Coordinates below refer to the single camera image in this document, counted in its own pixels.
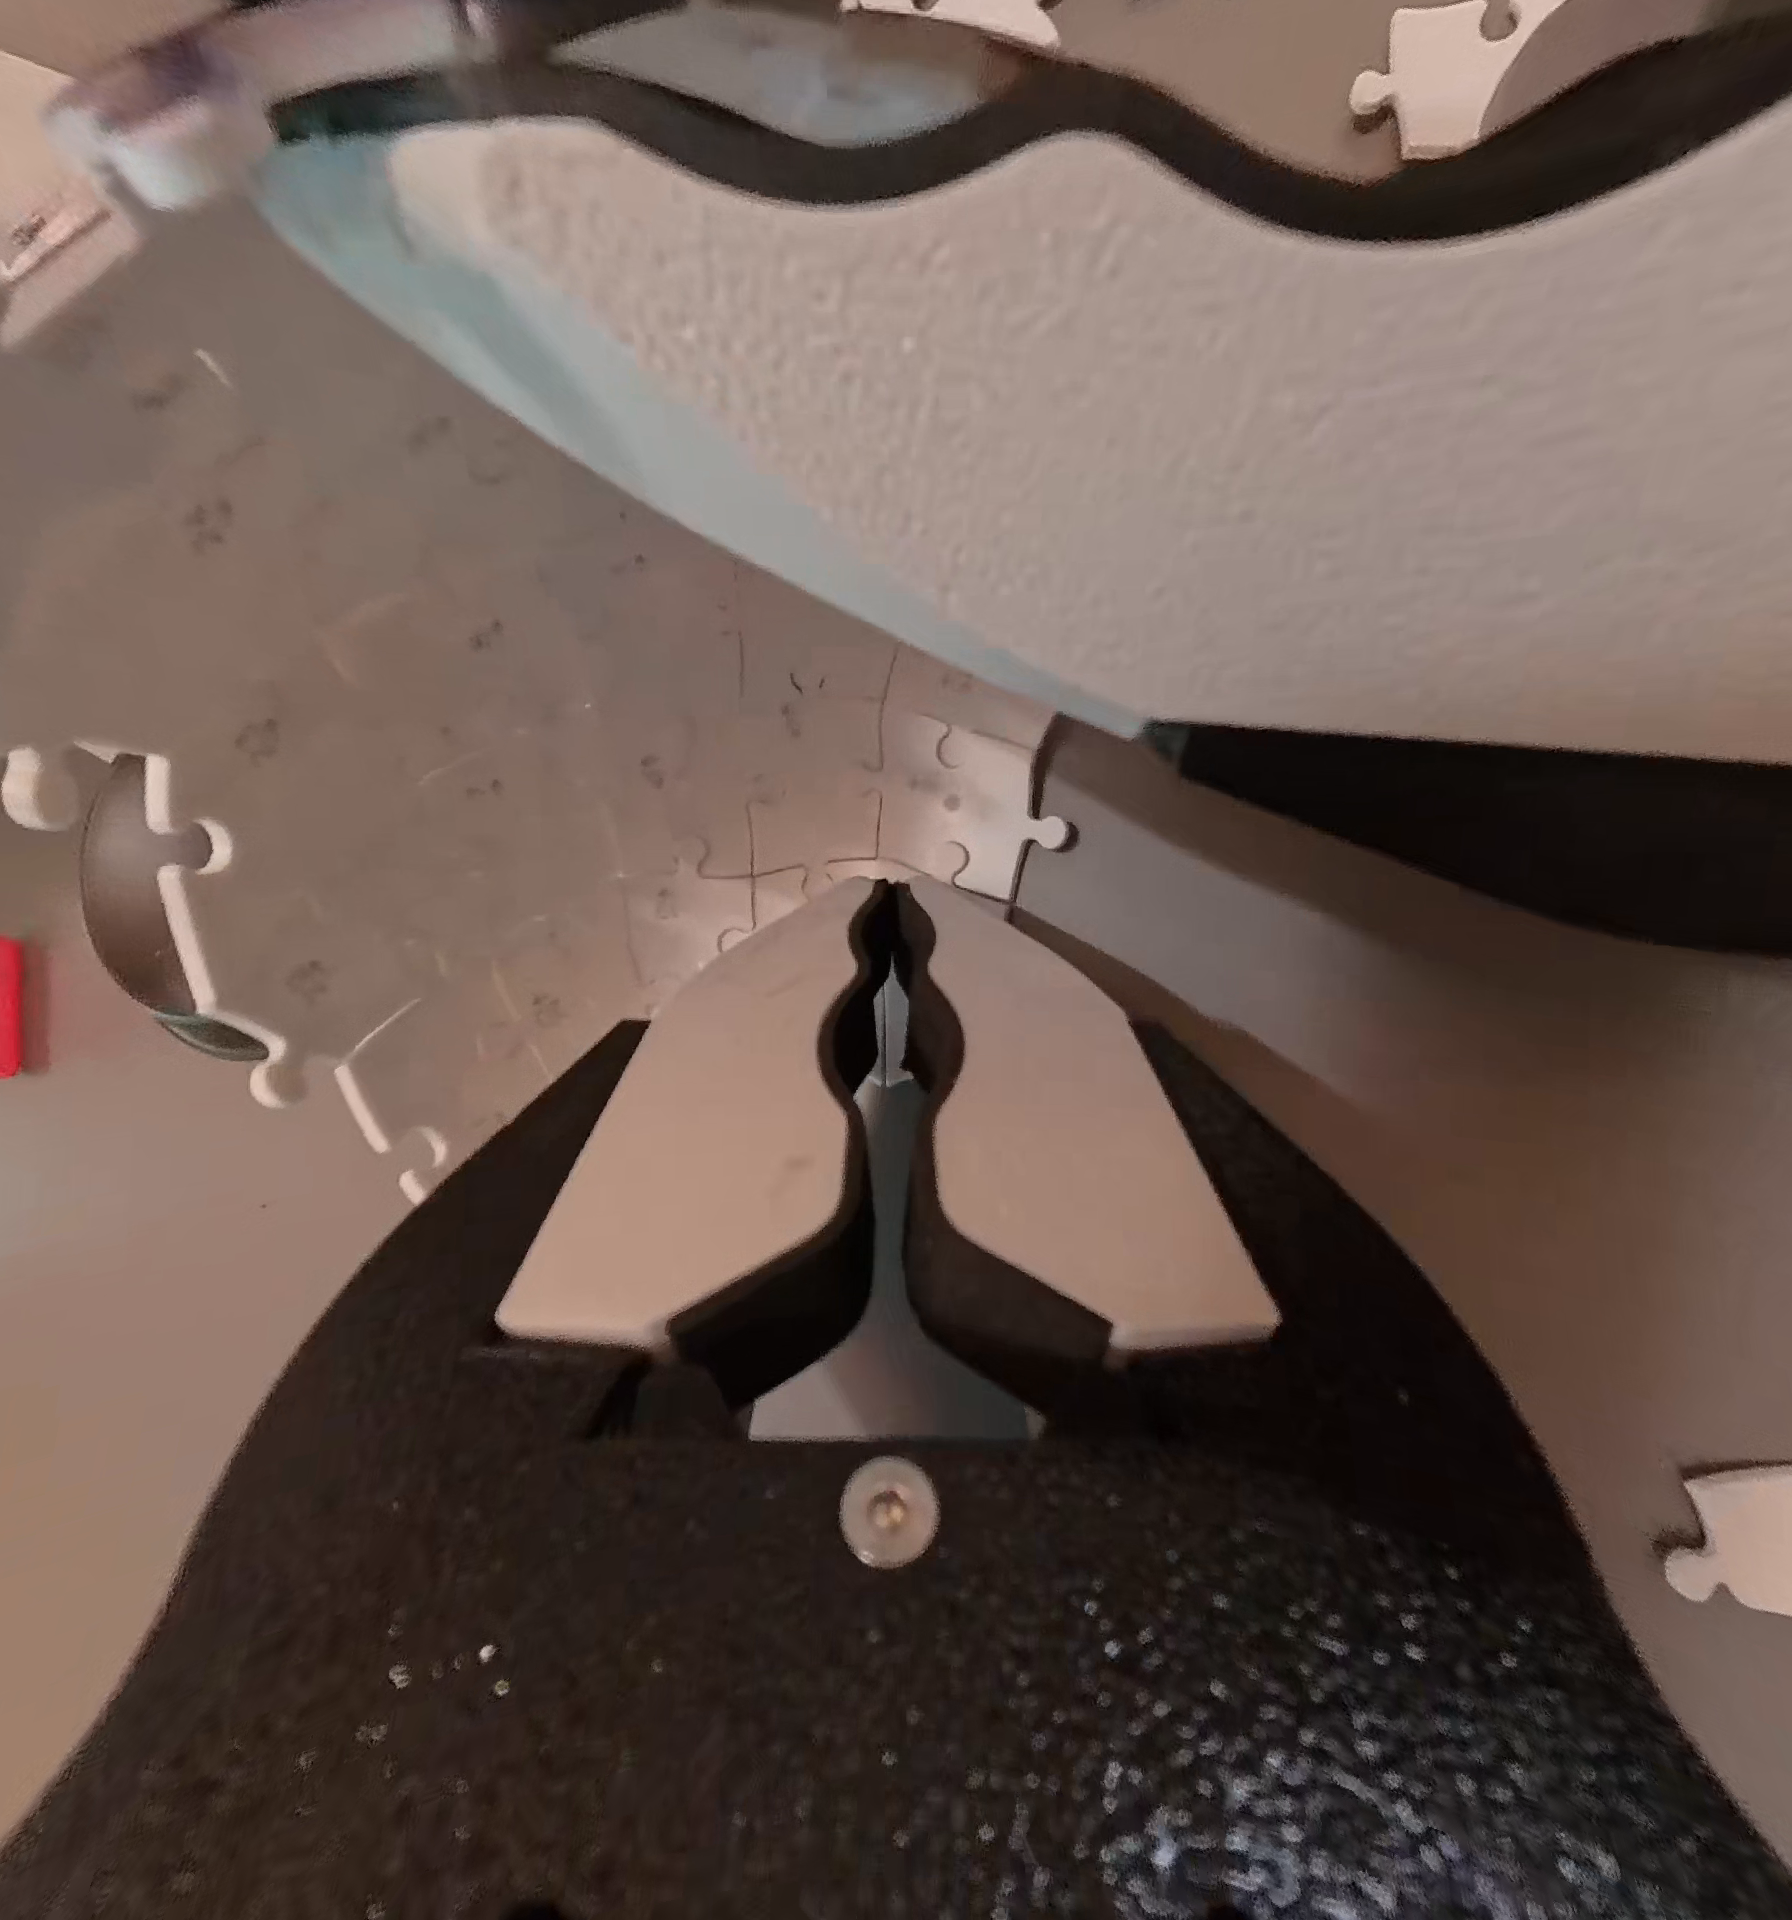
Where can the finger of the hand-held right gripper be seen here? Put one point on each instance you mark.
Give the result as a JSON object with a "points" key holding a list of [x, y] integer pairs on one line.
{"points": [[777, 82], [1210, 451]]}

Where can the partly built puzzle ball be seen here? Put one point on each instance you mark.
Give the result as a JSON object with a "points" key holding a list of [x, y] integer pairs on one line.
{"points": [[387, 675]]}

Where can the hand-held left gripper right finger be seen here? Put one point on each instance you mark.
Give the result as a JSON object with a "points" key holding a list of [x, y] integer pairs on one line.
{"points": [[1091, 1185]]}

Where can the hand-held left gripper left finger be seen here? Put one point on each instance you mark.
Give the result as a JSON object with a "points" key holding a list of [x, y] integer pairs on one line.
{"points": [[686, 1155]]}

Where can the white puzzle piece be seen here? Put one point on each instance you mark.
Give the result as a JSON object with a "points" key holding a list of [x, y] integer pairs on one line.
{"points": [[1766, 1545]]}

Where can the pile of white puzzle pieces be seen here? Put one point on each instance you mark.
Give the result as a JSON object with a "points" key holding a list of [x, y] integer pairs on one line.
{"points": [[1443, 82]]}

